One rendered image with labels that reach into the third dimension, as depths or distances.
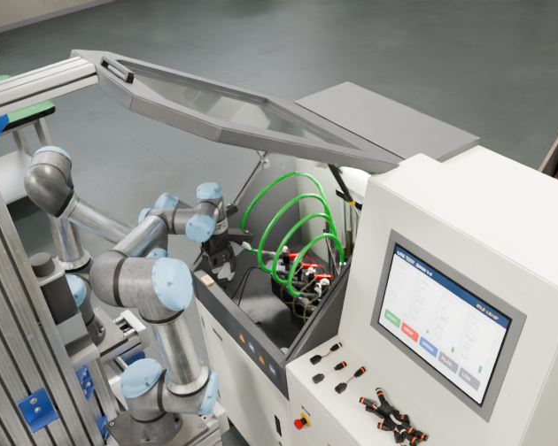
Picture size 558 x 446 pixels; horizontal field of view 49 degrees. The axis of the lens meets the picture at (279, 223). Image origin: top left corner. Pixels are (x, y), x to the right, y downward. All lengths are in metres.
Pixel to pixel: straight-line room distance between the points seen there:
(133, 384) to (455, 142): 1.28
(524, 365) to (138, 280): 0.94
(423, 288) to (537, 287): 0.35
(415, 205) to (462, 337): 0.38
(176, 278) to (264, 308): 1.14
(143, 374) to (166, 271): 0.44
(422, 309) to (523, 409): 0.37
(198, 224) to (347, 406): 0.72
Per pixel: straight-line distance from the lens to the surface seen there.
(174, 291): 1.38
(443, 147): 2.13
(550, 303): 1.55
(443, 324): 1.77
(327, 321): 2.08
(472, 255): 1.64
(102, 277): 1.43
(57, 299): 1.77
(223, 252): 1.92
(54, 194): 1.89
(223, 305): 2.36
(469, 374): 1.76
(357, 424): 1.91
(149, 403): 1.75
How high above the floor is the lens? 2.52
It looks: 35 degrees down
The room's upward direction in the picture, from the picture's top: 6 degrees counter-clockwise
